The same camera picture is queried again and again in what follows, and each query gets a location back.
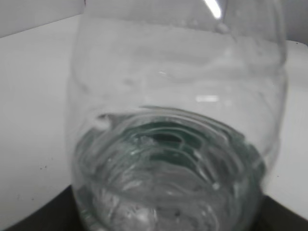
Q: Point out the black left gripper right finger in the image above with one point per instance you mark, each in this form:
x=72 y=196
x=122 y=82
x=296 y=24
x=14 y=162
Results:
x=275 y=217

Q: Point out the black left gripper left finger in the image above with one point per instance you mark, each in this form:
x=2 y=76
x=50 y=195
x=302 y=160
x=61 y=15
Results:
x=60 y=214

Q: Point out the clear Cestbon water bottle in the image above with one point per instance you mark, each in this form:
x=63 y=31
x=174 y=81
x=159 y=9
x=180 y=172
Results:
x=174 y=111

